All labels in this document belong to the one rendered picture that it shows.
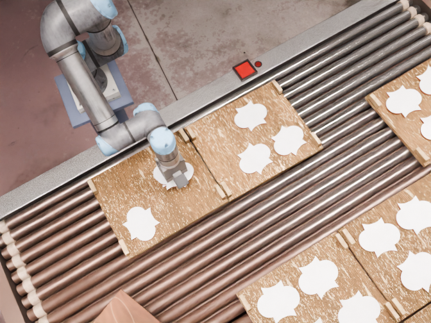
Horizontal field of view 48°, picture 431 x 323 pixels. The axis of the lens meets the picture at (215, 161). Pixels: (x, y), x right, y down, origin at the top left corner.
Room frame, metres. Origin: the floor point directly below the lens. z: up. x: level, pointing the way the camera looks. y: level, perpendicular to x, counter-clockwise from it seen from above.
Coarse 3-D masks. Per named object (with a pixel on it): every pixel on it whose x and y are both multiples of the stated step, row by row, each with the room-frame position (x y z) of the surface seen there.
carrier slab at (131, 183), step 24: (120, 168) 0.74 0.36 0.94; (144, 168) 0.72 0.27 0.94; (120, 192) 0.64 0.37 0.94; (144, 192) 0.63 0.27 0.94; (168, 192) 0.61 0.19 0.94; (192, 192) 0.60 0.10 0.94; (216, 192) 0.59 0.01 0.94; (120, 216) 0.55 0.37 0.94; (168, 216) 0.52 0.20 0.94; (192, 216) 0.51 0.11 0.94
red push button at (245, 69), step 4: (244, 64) 1.13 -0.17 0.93; (248, 64) 1.13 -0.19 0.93; (236, 68) 1.11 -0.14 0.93; (240, 68) 1.11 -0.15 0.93; (244, 68) 1.11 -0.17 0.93; (248, 68) 1.11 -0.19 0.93; (252, 68) 1.10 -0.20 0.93; (240, 72) 1.09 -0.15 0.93; (244, 72) 1.09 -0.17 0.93; (248, 72) 1.09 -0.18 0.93; (252, 72) 1.08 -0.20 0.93; (244, 76) 1.07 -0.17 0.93
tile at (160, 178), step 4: (188, 168) 0.68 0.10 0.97; (156, 172) 0.68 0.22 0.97; (160, 172) 0.68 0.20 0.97; (188, 172) 0.67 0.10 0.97; (192, 172) 0.66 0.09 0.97; (156, 176) 0.67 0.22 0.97; (160, 176) 0.67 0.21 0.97; (188, 176) 0.65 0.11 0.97; (160, 180) 0.65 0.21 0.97; (164, 180) 0.65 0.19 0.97; (172, 180) 0.64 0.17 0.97; (188, 180) 0.64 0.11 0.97; (164, 184) 0.63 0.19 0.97; (168, 184) 0.63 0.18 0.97; (172, 184) 0.63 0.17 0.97; (168, 188) 0.61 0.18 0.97
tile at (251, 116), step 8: (248, 104) 0.93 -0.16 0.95; (256, 104) 0.92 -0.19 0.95; (240, 112) 0.90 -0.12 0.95; (248, 112) 0.89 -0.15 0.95; (256, 112) 0.89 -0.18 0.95; (264, 112) 0.88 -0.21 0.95; (240, 120) 0.86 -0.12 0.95; (248, 120) 0.86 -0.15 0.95; (256, 120) 0.85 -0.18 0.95; (264, 120) 0.85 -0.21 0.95; (248, 128) 0.83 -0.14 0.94
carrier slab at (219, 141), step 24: (264, 96) 0.96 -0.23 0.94; (216, 120) 0.88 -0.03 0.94; (288, 120) 0.84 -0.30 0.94; (216, 144) 0.78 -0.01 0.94; (240, 144) 0.77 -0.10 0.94; (264, 144) 0.75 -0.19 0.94; (312, 144) 0.73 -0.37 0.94; (216, 168) 0.68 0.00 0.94; (264, 168) 0.66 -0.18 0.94; (288, 168) 0.65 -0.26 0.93; (240, 192) 0.58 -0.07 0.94
